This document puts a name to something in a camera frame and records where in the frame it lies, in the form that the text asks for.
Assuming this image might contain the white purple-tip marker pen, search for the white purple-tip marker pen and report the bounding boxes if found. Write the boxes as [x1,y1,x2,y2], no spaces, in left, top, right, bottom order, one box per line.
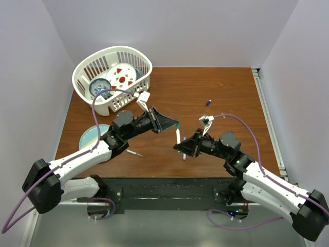
[182,136,187,161]

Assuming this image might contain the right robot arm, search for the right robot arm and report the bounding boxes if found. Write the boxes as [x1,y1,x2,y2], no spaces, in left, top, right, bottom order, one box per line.
[173,129,328,242]

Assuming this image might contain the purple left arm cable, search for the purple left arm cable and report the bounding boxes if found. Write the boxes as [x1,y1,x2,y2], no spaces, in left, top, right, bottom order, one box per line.
[1,89,138,234]

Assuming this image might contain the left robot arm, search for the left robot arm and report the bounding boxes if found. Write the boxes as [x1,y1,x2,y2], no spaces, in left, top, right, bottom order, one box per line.
[22,107,179,214]

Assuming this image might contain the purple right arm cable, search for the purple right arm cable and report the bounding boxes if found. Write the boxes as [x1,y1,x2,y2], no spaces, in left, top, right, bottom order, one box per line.
[207,114,329,230]

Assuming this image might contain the white plastic dish basket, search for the white plastic dish basket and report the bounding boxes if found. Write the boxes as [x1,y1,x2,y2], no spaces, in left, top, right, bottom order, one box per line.
[72,46,153,116]

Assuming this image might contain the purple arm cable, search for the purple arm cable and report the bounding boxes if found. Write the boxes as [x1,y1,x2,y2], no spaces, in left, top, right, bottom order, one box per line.
[207,114,329,230]
[1,89,138,234]

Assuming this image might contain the white watermelon pattern plate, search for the white watermelon pattern plate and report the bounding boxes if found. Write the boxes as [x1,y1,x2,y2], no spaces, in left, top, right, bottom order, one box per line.
[104,63,136,90]

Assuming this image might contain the blue rimmed plate behind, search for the blue rimmed plate behind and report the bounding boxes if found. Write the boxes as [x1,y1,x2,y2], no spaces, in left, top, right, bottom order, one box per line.
[135,68,144,80]

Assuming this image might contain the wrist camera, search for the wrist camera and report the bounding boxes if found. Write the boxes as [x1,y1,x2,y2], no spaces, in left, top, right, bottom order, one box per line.
[133,91,150,112]
[199,114,214,136]

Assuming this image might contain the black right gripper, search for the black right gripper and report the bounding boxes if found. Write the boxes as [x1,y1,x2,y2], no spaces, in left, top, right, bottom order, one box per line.
[174,129,229,160]

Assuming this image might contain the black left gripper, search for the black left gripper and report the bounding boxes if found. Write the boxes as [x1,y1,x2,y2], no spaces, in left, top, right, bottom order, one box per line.
[124,106,178,140]

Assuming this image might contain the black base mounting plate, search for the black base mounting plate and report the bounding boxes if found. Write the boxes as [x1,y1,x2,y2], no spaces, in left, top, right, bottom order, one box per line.
[103,177,245,214]

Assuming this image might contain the blue white patterned bowl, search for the blue white patterned bowl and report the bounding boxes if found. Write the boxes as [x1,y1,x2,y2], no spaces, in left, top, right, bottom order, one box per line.
[89,78,111,96]

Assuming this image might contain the aluminium frame rail right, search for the aluminium frame rail right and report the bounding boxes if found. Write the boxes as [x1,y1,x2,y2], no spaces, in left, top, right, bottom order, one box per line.
[251,68,289,182]

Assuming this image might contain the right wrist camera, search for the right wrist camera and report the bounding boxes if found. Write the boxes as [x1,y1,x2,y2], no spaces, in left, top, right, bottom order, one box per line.
[199,114,214,136]

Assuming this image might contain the light blue plate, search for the light blue plate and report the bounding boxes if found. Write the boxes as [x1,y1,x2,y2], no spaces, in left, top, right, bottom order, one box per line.
[78,126,111,163]

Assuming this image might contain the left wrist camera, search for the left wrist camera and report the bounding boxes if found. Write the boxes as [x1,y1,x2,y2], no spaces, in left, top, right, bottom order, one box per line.
[133,91,150,112]

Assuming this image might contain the grey green pen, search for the grey green pen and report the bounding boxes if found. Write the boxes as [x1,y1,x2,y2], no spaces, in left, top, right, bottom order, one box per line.
[126,149,144,157]

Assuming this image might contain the white green-end marker pen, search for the white green-end marker pen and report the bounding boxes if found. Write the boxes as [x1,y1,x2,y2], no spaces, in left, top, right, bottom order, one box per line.
[176,128,181,144]

